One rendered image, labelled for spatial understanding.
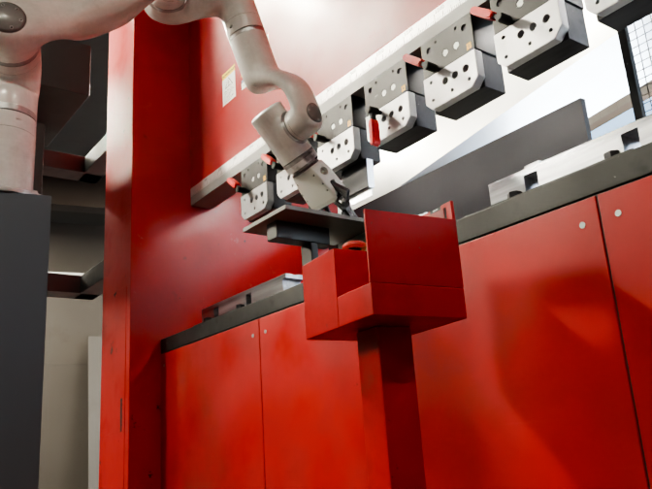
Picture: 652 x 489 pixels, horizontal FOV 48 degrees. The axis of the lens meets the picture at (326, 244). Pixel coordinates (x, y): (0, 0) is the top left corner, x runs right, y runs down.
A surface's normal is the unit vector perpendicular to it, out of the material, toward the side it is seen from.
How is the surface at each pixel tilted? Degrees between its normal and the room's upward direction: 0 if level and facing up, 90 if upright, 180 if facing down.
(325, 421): 90
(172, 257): 90
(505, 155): 90
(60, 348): 90
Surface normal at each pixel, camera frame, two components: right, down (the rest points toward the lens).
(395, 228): 0.47, -0.28
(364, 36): -0.81, -0.11
